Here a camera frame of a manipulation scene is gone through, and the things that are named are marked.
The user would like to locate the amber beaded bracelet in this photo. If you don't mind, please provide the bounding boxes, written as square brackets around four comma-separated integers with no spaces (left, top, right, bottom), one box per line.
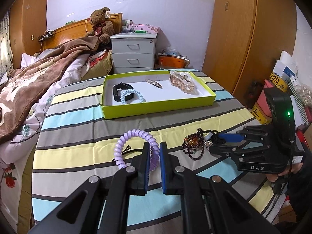
[184,132,204,147]

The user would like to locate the wooden headboard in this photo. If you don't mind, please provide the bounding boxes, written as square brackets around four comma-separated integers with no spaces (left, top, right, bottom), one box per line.
[39,13,123,51]

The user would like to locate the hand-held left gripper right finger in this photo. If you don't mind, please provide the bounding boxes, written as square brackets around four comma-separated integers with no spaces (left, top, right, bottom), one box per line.
[160,142,281,234]

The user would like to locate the striped cloth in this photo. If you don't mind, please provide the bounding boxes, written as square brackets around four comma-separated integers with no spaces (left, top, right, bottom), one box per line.
[31,70,288,234]

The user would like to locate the purple spiral hair tie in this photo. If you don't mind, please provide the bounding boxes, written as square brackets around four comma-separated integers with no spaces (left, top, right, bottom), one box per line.
[114,130,160,171]

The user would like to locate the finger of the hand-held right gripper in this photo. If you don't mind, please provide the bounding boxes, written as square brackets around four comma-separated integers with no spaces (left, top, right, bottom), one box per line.
[218,126,271,143]
[207,143,271,158]

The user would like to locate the small bottles on nightstand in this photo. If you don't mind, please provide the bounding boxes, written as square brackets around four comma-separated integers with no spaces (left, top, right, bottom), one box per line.
[122,19,138,33]

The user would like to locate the dotted curtain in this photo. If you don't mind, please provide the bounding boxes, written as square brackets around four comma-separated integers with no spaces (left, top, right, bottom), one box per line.
[0,12,12,74]

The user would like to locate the lime green cardboard box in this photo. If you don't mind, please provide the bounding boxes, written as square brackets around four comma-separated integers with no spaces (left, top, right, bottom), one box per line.
[102,70,216,120]

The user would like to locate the person's right hand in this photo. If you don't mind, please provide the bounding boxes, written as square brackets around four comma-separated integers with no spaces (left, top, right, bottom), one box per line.
[278,162,305,183]

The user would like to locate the black cord with white charm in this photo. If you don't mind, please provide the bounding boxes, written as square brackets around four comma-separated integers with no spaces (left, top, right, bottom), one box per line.
[203,130,221,149]

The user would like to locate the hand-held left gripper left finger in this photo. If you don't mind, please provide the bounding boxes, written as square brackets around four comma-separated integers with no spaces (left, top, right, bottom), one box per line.
[29,142,151,234]

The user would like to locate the orange basin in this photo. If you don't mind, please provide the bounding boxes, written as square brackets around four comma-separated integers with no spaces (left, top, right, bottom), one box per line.
[158,54,189,69]

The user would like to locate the white printed duvet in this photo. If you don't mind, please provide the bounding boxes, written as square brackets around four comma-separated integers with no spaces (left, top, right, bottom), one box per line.
[0,50,113,225]

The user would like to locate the yellow printed box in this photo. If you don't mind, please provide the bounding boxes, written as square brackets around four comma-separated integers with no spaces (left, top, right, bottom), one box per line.
[251,102,272,125]

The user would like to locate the brown fleece blanket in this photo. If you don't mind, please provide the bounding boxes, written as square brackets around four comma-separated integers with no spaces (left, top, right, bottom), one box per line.
[0,36,101,144]

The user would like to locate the black elastic hair tie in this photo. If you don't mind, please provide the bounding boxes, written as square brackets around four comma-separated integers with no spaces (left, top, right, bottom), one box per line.
[112,146,144,164]

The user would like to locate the brown teddy bear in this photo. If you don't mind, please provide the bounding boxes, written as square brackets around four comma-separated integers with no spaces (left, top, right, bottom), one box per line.
[86,7,115,45]

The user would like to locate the person's right forearm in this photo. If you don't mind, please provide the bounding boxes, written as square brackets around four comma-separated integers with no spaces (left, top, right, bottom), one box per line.
[286,161,312,228]

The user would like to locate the yellow pillow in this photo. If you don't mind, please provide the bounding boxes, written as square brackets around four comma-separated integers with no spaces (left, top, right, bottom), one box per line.
[80,50,113,81]

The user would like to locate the gold hair barrette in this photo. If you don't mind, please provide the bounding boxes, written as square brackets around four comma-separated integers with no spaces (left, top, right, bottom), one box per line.
[146,79,163,88]

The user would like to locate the translucent hair claw clip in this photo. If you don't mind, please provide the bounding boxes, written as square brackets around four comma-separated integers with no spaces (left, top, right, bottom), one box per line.
[169,70,195,94]

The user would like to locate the light blue spiral hair tie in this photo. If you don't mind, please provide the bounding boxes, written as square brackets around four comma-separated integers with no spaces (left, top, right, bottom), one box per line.
[121,89,146,104]

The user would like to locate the pink floral box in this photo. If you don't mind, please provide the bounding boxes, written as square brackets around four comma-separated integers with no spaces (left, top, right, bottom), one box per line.
[138,24,160,34]

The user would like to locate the black wristband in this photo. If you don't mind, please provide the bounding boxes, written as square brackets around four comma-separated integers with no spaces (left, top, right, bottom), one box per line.
[113,83,135,102]

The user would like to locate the dark beaded bracelet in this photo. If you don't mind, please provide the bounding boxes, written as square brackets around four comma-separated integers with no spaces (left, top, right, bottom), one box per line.
[182,140,208,161]

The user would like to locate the grey nightstand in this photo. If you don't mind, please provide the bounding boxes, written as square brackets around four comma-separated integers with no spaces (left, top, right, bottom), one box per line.
[110,32,156,75]

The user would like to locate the pink plastic bin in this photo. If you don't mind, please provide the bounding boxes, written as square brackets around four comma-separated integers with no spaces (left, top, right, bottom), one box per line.
[257,80,276,117]

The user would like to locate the paper shopping bags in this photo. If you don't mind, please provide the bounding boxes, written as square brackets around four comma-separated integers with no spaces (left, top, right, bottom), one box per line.
[269,51,312,127]

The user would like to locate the large wooden wardrobe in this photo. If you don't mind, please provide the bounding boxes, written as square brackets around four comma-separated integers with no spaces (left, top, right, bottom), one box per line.
[202,0,296,108]

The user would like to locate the narrow wooden wardrobe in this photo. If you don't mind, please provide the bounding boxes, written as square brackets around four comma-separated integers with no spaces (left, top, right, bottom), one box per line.
[9,0,50,69]

